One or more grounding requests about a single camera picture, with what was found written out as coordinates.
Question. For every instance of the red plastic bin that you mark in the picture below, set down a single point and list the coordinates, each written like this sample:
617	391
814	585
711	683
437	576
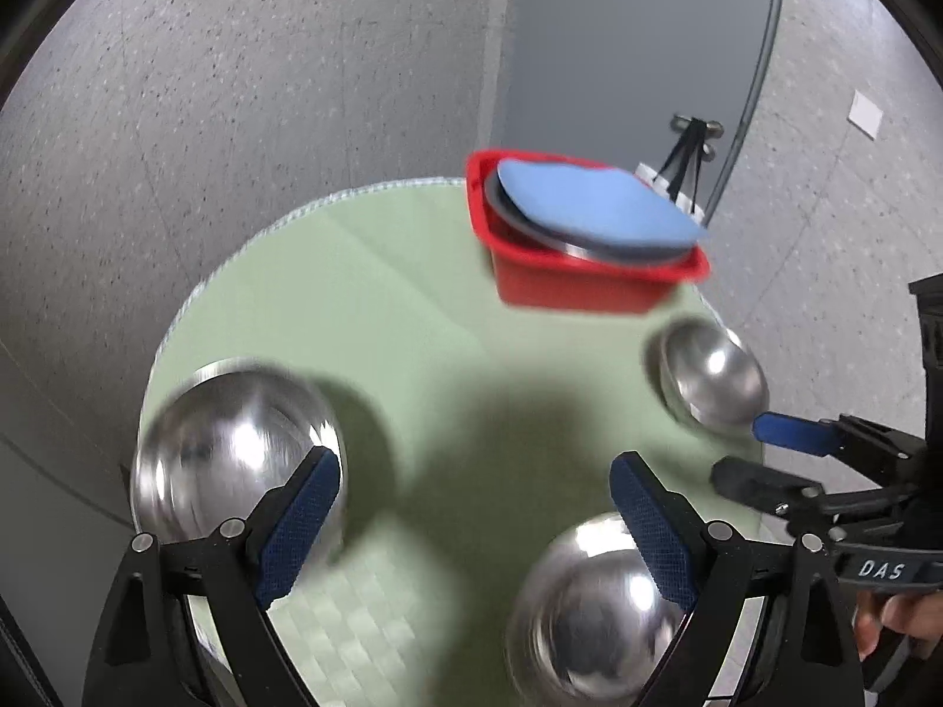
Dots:
531	274

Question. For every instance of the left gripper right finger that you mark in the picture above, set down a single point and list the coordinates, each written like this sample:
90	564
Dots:
803	651

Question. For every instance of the white wall paper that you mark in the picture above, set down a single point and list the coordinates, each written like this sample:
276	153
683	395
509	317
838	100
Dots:
865	115

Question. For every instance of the green round table mat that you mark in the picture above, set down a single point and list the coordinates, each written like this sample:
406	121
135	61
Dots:
475	432

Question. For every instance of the small steel bowl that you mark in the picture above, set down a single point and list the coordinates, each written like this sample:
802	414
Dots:
709	378

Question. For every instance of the grey door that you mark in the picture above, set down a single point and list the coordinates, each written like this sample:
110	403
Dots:
613	80

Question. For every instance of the white tote bag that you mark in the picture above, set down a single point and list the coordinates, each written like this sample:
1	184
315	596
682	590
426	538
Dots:
678	178

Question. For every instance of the large steel bowl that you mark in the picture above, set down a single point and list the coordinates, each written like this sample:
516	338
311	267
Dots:
584	249

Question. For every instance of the person's right hand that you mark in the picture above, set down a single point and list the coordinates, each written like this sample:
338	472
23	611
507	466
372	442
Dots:
918	616

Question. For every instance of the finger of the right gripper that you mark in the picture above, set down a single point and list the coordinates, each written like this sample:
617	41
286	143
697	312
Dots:
803	501
859	443

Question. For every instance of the blue plastic plate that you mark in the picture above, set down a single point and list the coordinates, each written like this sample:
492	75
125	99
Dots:
606	205

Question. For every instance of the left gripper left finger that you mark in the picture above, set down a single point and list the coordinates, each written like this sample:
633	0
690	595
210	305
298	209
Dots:
145	651

